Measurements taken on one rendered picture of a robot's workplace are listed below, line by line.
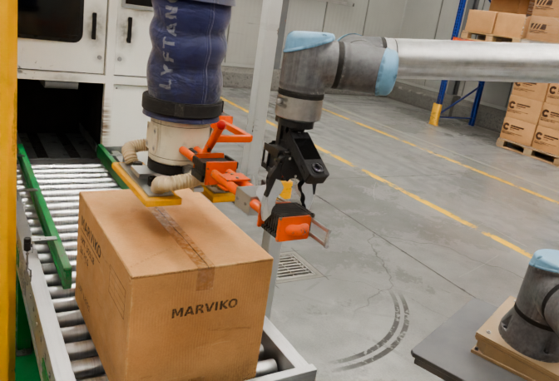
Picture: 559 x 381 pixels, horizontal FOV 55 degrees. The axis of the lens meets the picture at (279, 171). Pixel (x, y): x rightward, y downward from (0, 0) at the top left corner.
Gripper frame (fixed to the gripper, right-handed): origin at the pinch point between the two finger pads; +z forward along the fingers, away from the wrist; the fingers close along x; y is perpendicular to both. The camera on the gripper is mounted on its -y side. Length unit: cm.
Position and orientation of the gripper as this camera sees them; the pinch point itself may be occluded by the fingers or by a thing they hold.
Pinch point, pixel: (286, 216)
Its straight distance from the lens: 110.8
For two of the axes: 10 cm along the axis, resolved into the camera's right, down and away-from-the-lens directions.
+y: -4.9, -3.2, 8.1
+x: -8.6, 0.2, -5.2
